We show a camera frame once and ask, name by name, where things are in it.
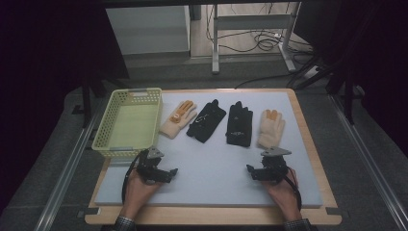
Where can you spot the person's right hand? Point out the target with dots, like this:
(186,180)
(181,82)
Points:
(284,195)

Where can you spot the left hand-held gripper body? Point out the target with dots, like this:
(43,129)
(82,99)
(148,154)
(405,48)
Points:
(148,166)

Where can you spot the white cabinet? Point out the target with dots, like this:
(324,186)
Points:
(147,29)

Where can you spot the aluminium rail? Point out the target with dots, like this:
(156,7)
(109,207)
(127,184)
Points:
(372,166)
(64,179)

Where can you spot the grey metal desk frame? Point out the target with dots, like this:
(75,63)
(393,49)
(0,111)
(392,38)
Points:
(250,22)

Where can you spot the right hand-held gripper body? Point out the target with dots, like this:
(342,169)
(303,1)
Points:
(272,165)

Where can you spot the pale yellow plastic basket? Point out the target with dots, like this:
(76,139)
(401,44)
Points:
(131,123)

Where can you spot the cream glove with orange ornament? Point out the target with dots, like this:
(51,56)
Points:
(179,120)

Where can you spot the person's left hand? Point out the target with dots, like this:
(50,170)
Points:
(138,195)

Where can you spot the black metal stand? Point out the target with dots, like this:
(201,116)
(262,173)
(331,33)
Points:
(348,102)
(86,102)

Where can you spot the black glove silver bar ornament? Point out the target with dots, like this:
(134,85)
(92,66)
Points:
(239,125)

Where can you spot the black glove silver loop ornament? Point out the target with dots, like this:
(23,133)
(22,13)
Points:
(205,122)

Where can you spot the dark curtain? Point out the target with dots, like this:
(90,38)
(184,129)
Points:
(41,80)
(378,64)

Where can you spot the plain cream glove orange fingers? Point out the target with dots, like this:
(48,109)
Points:
(271,130)

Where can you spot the white power strip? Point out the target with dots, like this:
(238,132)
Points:
(311,72)

